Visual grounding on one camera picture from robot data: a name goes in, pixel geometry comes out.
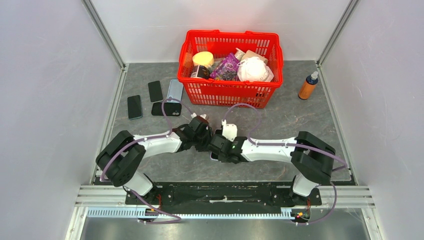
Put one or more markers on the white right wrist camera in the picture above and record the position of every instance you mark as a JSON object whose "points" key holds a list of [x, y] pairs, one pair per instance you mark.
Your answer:
{"points": [[229, 130]]}

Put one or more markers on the black phone case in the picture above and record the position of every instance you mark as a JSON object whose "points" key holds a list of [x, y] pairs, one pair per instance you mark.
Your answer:
{"points": [[171, 109]]}

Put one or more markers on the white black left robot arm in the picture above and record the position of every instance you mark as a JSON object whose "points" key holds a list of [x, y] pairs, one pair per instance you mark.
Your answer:
{"points": [[120, 159]]}

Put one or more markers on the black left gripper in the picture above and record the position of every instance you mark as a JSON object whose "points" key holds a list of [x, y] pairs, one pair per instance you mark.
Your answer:
{"points": [[208, 133]]}

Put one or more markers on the red plastic shopping basket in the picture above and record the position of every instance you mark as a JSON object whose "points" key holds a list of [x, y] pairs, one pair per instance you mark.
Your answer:
{"points": [[221, 44]]}

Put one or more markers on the orange spray bottle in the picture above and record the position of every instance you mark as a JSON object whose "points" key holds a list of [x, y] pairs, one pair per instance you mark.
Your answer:
{"points": [[308, 86]]}

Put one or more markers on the white plastic bag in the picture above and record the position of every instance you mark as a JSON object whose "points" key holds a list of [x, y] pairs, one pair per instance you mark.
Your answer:
{"points": [[253, 69]]}

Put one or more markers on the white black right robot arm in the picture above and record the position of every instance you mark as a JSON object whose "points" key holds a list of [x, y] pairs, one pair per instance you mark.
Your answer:
{"points": [[311, 156]]}

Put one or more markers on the small black smartphone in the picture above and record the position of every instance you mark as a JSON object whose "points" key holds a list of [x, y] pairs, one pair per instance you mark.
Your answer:
{"points": [[155, 91]]}

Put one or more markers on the yellow lidded round tub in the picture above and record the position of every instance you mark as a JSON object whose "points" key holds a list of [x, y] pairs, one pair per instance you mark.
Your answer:
{"points": [[203, 58]]}

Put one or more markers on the teal edged black smartphone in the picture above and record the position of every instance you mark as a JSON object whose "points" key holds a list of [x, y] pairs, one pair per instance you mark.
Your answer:
{"points": [[134, 107]]}

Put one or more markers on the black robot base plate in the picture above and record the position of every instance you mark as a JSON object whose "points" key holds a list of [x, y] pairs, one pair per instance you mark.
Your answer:
{"points": [[229, 197]]}

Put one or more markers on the brown paper package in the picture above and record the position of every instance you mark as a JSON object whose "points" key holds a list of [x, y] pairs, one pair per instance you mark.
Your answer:
{"points": [[250, 54]]}

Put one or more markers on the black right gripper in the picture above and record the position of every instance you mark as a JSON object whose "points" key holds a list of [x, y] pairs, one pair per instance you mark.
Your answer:
{"points": [[221, 159]]}

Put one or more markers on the lilac phone case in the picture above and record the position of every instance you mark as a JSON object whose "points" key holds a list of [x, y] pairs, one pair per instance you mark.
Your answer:
{"points": [[213, 156]]}

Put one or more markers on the purple snack bag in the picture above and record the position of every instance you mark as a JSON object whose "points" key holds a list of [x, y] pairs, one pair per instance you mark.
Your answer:
{"points": [[227, 69]]}

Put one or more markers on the black jar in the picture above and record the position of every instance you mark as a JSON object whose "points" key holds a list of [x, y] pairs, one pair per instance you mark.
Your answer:
{"points": [[200, 72]]}

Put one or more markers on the light blue phone case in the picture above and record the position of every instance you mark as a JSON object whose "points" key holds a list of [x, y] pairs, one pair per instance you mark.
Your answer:
{"points": [[175, 91]]}

